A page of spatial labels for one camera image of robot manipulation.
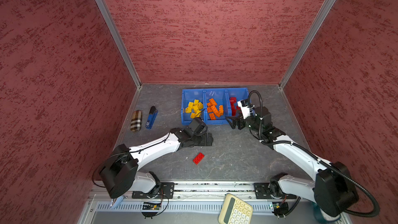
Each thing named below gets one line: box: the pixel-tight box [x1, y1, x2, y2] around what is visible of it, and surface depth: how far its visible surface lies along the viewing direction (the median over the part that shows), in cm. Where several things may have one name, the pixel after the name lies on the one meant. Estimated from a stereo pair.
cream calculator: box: [218, 192, 254, 224], surface depth 69 cm
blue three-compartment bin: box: [180, 87, 250, 126], surface depth 105 cm
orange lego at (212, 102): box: [206, 98, 218, 107], surface depth 109 cm
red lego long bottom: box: [192, 152, 205, 165], surface depth 85 cm
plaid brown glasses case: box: [130, 109, 143, 133], surface depth 97 cm
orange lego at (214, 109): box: [210, 104, 221, 118], surface depth 105 cm
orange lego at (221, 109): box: [218, 104, 224, 116], surface depth 102 cm
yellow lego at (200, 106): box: [196, 102, 204, 110], surface depth 106 cm
